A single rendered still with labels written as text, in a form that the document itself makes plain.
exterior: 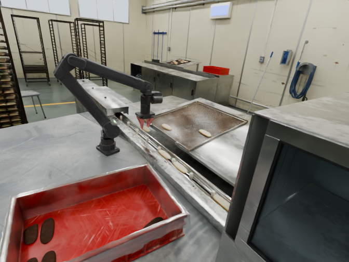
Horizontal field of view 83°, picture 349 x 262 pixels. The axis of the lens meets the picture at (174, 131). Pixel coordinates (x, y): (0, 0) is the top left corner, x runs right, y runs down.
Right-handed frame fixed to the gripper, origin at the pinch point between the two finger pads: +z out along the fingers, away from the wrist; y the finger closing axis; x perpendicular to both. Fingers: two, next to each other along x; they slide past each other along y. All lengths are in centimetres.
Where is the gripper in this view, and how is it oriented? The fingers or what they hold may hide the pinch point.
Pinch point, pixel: (144, 127)
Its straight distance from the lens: 121.5
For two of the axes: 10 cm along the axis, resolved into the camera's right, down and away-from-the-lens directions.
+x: -5.8, -3.7, 7.3
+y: 8.1, -1.7, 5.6
